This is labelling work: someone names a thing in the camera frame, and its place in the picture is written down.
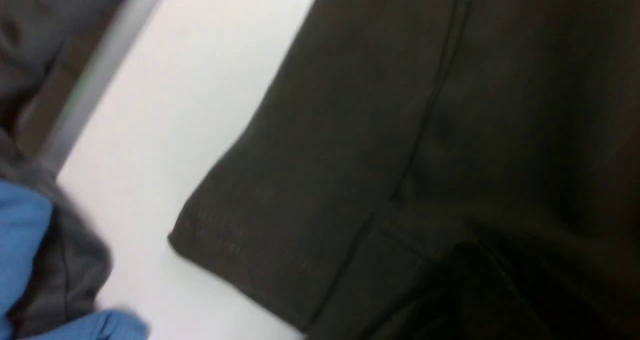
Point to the blue crumpled shirt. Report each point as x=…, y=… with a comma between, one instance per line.
x=25, y=217

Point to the dark gray long-sleeve shirt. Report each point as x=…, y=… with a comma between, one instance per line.
x=438, y=170

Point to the dark teal crumpled shirt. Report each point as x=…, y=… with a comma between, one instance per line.
x=72, y=263

